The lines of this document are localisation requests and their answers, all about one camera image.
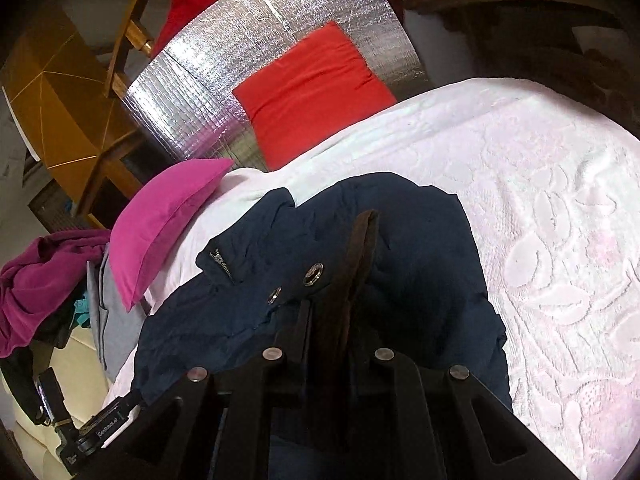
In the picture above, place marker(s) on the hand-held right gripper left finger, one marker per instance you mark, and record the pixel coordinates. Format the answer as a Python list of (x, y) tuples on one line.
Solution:
[(292, 345)]

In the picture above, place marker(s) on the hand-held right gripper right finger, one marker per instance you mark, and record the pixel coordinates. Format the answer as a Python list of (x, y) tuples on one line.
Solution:
[(387, 377)]

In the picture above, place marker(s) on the navy blue jacket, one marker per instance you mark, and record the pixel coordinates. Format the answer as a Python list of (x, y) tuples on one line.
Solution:
[(415, 270)]

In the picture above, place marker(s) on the cream sofa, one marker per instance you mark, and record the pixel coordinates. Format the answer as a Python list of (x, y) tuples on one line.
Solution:
[(75, 365)]

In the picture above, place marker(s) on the black cloth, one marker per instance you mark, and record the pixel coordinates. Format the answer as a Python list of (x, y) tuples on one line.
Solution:
[(20, 375)]

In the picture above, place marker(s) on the grey cloth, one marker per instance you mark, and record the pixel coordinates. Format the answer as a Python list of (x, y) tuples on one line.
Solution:
[(112, 320)]

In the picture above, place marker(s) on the teal cloth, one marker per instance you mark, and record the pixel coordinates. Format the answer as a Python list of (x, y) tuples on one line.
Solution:
[(82, 312)]

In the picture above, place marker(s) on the magenta garment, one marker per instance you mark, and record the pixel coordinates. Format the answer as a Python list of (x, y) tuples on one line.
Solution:
[(45, 280)]

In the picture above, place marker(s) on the magenta cloth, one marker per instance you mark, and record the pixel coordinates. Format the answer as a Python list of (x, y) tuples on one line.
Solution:
[(160, 230)]

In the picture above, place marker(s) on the white textured bedspread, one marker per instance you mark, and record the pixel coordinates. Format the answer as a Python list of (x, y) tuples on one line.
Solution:
[(550, 210)]

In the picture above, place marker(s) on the silver foil insulation sheet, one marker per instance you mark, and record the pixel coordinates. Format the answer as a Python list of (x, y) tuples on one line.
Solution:
[(210, 85)]

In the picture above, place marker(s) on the yellow wooden table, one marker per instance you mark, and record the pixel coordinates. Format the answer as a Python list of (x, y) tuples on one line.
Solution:
[(65, 110)]

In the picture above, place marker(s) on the wooden chair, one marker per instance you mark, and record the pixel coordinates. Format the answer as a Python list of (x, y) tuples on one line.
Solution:
[(134, 35)]

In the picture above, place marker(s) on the dark carved wooden furniture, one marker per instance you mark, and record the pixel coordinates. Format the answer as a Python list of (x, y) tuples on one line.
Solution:
[(525, 40)]

